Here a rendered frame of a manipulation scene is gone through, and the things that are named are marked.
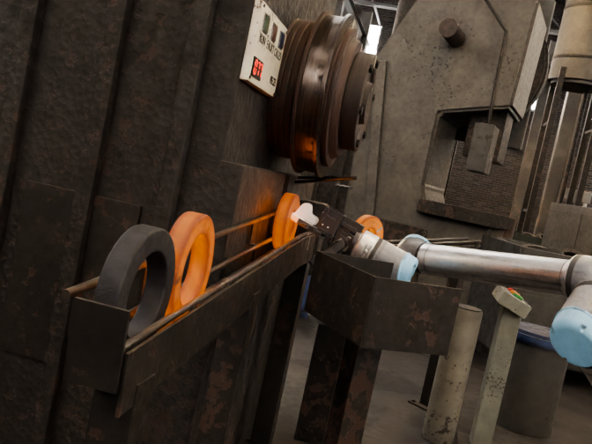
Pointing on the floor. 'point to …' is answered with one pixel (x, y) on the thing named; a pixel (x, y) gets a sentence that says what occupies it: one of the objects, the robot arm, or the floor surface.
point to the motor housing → (320, 385)
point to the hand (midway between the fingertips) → (288, 214)
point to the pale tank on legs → (564, 78)
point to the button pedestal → (496, 367)
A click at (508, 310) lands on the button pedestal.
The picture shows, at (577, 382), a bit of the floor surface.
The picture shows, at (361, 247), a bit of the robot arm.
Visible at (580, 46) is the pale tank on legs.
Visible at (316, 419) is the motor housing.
